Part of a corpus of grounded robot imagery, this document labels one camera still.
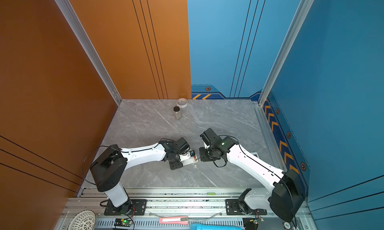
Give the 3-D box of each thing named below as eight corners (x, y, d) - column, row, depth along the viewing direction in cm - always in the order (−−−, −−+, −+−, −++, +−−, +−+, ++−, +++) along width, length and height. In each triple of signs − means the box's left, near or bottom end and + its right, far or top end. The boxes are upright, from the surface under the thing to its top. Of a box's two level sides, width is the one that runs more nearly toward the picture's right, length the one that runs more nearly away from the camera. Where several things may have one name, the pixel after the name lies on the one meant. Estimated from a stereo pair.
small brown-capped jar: (174, 120, 111) (172, 110, 103) (175, 116, 114) (173, 106, 106) (180, 120, 111) (179, 110, 103) (181, 116, 114) (179, 106, 106)
